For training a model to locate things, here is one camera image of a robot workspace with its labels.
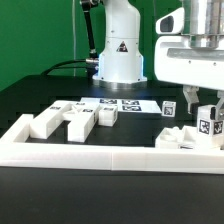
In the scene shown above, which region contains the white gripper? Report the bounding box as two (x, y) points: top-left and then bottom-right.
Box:
(154, 36), (224, 120)

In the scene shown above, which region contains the white chair seat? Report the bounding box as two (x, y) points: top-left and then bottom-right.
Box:
(155, 126), (224, 150)

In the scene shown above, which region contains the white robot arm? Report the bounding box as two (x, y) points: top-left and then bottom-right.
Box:
(93, 0), (224, 120)

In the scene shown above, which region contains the white chair back part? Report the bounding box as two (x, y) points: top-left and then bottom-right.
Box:
(63, 102), (100, 143)

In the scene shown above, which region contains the white long chair part left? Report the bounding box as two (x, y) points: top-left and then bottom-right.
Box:
(30, 102), (71, 139)

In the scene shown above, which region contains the white U-shaped fence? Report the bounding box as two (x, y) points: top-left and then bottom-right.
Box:
(0, 114), (224, 174)

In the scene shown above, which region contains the white tag base sheet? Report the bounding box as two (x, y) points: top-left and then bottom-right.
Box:
(81, 97), (161, 114)

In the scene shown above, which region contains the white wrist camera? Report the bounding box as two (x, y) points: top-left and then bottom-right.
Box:
(156, 7), (184, 35)

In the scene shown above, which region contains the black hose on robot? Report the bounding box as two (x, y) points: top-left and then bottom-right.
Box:
(79, 0), (100, 69)

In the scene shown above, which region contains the black cable on table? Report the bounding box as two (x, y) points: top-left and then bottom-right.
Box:
(40, 59), (88, 77)

